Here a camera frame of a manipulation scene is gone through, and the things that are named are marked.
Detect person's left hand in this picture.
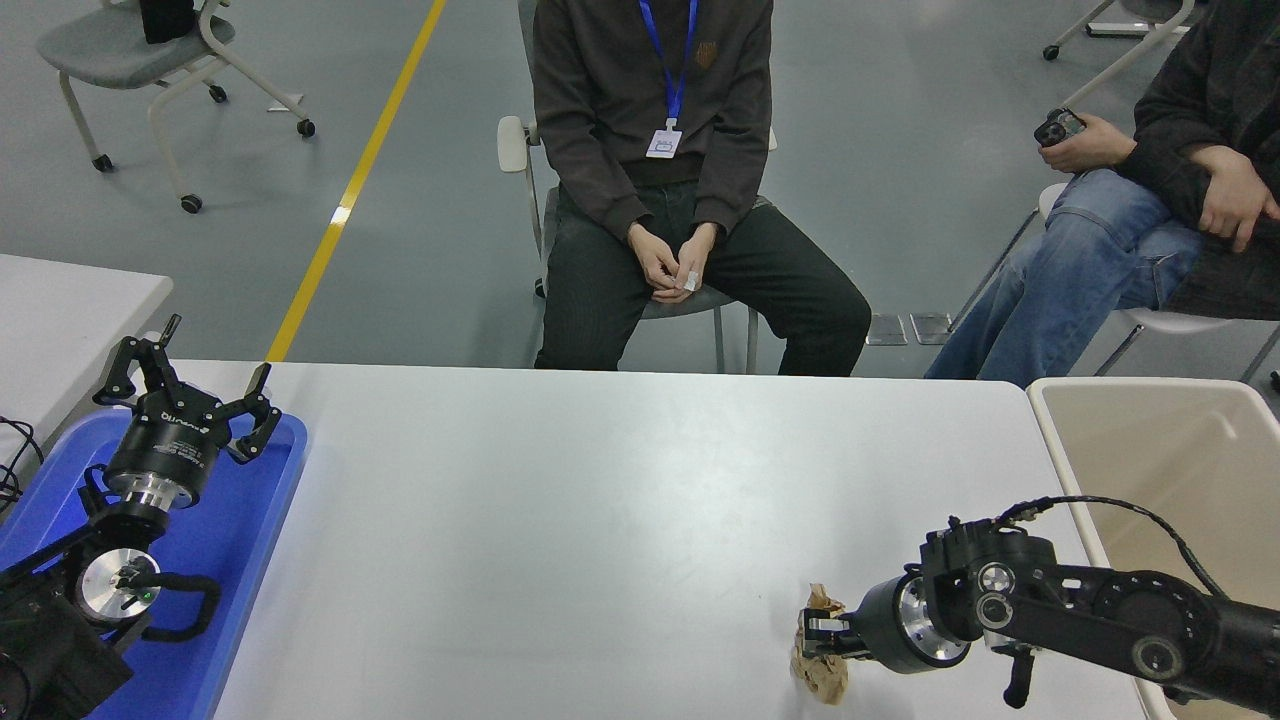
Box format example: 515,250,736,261
1038,112,1139,174
675,222,721,301

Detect person's right hand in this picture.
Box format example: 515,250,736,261
1190,145,1280,254
628,222,683,301

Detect black bag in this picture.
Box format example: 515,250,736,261
138,0,198,46

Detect black phone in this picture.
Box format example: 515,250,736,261
1034,108,1088,149

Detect white side table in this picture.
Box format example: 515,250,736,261
0,253,175,501

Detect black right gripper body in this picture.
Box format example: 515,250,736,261
850,578,916,673

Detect grey wheeled chair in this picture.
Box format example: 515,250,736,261
1042,0,1213,111
33,0,316,215

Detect tan paper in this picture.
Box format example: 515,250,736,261
789,583,851,707

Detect person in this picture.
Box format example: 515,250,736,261
925,0,1280,381
533,0,873,377

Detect yellow floor tape line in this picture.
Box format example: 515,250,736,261
264,0,448,363

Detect black cable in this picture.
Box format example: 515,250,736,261
0,417,46,516

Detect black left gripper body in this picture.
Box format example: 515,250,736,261
105,388,232,493

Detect blue plastic tray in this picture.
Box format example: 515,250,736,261
0,410,309,720

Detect blue lanyard with badge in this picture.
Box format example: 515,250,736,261
638,0,700,160

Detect large pale bin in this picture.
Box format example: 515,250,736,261
1028,376,1280,720

